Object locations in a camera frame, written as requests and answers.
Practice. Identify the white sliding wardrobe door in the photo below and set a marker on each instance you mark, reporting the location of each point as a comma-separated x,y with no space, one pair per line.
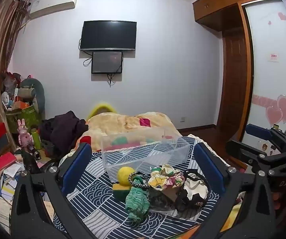
267,79

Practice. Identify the grey plush toy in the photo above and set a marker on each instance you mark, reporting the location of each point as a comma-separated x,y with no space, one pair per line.
30,92

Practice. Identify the black and white cloth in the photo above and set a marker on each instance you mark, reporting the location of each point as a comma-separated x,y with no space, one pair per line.
195,191

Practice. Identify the red white paper note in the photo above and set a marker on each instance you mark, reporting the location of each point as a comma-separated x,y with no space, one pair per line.
274,56

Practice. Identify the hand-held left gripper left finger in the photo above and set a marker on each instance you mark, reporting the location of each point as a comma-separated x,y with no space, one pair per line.
76,163

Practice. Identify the white air conditioner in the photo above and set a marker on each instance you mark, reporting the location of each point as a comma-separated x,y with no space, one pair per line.
53,5

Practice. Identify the black white braided hair band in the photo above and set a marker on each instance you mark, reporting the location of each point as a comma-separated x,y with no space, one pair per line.
139,184

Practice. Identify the green knitted cloth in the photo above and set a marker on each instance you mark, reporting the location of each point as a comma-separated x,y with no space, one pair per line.
137,201

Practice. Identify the beige patchwork blanket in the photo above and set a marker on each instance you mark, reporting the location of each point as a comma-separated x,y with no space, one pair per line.
118,123

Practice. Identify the small black wall monitor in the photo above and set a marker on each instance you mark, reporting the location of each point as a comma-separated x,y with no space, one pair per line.
107,62

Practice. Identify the dark patterned cloth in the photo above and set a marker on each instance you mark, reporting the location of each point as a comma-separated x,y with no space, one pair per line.
161,199

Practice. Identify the pink bunny figure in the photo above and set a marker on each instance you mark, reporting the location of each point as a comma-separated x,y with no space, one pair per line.
24,135

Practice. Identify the small pink heart sticker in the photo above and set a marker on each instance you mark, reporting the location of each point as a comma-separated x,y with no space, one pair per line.
274,115

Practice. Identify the floral fabric scrunchie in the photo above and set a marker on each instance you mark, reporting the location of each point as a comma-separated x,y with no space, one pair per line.
165,178

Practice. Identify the wall mounted black television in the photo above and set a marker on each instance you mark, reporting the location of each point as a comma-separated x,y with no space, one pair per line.
108,35

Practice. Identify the green shopping bag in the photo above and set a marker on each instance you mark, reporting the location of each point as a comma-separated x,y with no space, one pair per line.
28,117

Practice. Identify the red book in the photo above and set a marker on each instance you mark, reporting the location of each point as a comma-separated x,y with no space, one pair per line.
4,161

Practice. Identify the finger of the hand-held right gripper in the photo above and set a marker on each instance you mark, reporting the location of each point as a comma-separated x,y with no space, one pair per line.
257,132
242,153

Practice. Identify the pile of papers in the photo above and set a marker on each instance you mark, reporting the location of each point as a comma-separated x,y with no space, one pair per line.
0,194

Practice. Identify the yellow felt ball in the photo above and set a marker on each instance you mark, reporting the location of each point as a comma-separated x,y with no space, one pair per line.
126,176

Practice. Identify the wooden wardrobe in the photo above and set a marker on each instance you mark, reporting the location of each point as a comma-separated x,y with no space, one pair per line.
217,7

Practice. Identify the wooden room door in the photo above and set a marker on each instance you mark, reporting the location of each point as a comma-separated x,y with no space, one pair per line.
235,84

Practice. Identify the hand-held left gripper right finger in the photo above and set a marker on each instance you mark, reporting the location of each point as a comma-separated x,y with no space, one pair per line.
209,164

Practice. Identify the dark clothes pile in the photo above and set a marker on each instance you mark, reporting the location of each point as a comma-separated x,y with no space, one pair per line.
63,129

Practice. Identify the green bottle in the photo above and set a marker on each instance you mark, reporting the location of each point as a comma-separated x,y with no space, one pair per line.
36,139

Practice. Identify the yellow plush pillow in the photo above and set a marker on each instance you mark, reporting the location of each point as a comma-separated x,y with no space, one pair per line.
100,108

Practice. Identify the clear plastic storage box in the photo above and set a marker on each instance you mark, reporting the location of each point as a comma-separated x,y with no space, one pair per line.
145,154

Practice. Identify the yellow green sponge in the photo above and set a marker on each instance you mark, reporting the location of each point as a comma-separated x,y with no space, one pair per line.
120,191

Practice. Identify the black flashlight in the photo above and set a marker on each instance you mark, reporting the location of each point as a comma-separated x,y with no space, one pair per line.
34,151

